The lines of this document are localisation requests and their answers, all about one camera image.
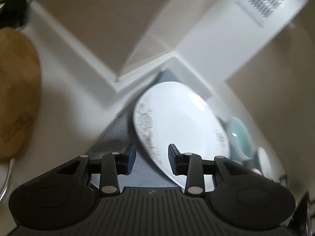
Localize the large white floral plate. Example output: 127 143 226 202
133 82 231 188

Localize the teal glazed bowl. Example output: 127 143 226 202
225 117 254 161

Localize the blue white patterned bowl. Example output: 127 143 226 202
254 147 272 179

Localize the grey counter mat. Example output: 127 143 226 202
87 68 187 190

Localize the wooden cutting board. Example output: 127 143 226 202
1 27 42 163

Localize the grey wall vent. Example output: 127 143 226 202
236 0 291 28

